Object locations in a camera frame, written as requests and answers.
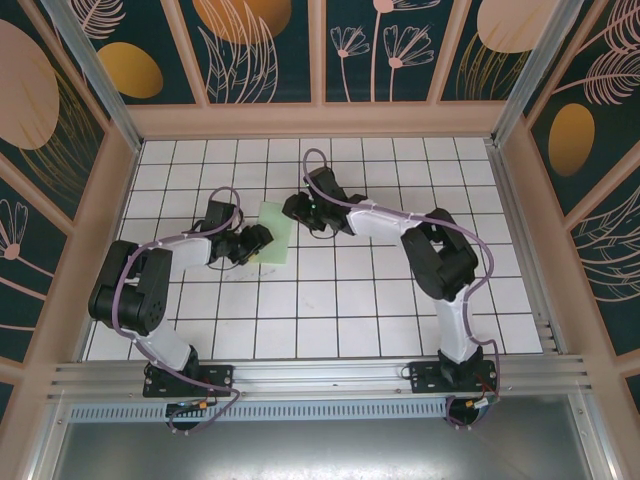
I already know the grey metal sheet panel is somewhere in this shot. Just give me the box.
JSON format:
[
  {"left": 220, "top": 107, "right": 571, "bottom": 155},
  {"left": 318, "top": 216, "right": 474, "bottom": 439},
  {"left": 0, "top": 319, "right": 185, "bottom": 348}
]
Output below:
[{"left": 29, "top": 394, "right": 616, "bottom": 480}]

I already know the small controller circuit board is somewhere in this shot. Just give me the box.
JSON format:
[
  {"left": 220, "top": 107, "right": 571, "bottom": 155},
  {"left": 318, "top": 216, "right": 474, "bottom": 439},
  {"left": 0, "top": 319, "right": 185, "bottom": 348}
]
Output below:
[
  {"left": 463, "top": 394, "right": 502, "bottom": 414},
  {"left": 166, "top": 398, "right": 217, "bottom": 416}
]

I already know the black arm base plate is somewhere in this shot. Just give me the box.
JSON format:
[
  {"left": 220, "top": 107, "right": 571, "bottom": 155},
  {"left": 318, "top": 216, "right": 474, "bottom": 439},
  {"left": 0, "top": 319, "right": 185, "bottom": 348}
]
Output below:
[
  {"left": 143, "top": 363, "right": 236, "bottom": 399},
  {"left": 408, "top": 360, "right": 501, "bottom": 395}
]

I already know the wide aluminium mounting rail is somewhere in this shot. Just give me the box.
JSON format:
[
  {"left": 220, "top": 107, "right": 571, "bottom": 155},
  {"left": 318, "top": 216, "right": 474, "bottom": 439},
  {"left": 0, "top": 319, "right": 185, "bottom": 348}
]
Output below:
[{"left": 47, "top": 353, "right": 594, "bottom": 401}]

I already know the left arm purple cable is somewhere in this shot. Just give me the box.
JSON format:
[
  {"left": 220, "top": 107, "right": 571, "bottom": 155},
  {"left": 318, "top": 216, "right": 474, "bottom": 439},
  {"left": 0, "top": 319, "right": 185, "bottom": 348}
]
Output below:
[{"left": 112, "top": 186, "right": 246, "bottom": 435}]

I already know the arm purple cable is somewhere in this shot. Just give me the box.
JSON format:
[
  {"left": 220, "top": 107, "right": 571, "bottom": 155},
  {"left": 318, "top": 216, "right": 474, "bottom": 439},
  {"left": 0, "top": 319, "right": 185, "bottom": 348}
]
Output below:
[
  {"left": 112, "top": 186, "right": 246, "bottom": 435},
  {"left": 301, "top": 148, "right": 503, "bottom": 430}
]

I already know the slotted grey cable tray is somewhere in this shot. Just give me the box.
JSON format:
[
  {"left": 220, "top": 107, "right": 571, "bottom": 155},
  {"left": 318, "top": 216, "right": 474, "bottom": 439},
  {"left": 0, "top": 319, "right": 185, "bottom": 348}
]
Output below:
[{"left": 67, "top": 397, "right": 451, "bottom": 421}]

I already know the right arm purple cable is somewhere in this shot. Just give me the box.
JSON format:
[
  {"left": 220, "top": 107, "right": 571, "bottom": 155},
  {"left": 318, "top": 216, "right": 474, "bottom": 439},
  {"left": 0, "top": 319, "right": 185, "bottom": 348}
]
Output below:
[{"left": 301, "top": 148, "right": 503, "bottom": 430}]

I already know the aluminium table edge rail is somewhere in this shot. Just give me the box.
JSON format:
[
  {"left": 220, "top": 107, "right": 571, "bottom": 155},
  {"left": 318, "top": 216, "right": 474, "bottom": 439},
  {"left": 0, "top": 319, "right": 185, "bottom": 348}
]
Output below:
[{"left": 487, "top": 142, "right": 569, "bottom": 357}]

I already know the aluminium frame post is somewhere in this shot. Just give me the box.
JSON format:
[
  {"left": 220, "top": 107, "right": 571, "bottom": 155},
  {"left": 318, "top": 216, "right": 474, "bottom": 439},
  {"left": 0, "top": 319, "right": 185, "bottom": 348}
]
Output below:
[
  {"left": 42, "top": 0, "right": 146, "bottom": 151},
  {"left": 489, "top": 0, "right": 586, "bottom": 149}
]

